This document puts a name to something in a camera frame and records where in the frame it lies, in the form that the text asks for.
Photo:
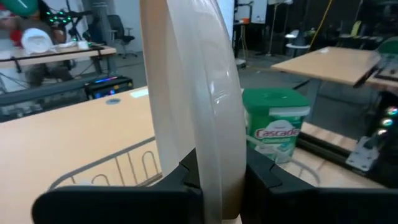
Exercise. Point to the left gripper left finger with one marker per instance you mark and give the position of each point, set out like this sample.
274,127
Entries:
124,205

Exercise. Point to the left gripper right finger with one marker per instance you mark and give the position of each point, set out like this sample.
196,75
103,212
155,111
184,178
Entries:
311,207

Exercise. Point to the beige ceramic plate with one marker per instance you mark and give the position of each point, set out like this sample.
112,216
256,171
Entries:
192,77

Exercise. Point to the background black robot arm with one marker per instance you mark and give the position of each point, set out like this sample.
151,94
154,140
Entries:
65,17

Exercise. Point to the green Cascade detergent tub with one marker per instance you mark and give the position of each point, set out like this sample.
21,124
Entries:
273,133

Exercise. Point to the tan wooden desk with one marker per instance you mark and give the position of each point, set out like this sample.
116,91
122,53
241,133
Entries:
326,65
62,140

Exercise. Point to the black computer tower lit fans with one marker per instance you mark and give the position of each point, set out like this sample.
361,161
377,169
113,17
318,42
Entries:
385,149

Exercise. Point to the black computer case lit strip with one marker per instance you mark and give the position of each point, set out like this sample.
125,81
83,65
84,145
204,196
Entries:
109,87

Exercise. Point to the white round side table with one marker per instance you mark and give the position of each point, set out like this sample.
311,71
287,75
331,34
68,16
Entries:
297,45

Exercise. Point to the wooden background table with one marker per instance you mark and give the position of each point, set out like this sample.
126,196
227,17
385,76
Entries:
62,54

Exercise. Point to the black office chair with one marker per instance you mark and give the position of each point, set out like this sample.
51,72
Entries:
119,31

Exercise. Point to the white rounded object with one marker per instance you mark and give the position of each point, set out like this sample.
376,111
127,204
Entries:
36,40

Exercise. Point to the whiteboard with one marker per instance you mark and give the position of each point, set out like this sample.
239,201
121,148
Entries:
252,11

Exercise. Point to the green balloon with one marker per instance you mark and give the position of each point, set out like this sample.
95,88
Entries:
18,6

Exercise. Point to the black aluminium rig frame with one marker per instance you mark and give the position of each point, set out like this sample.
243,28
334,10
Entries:
323,149

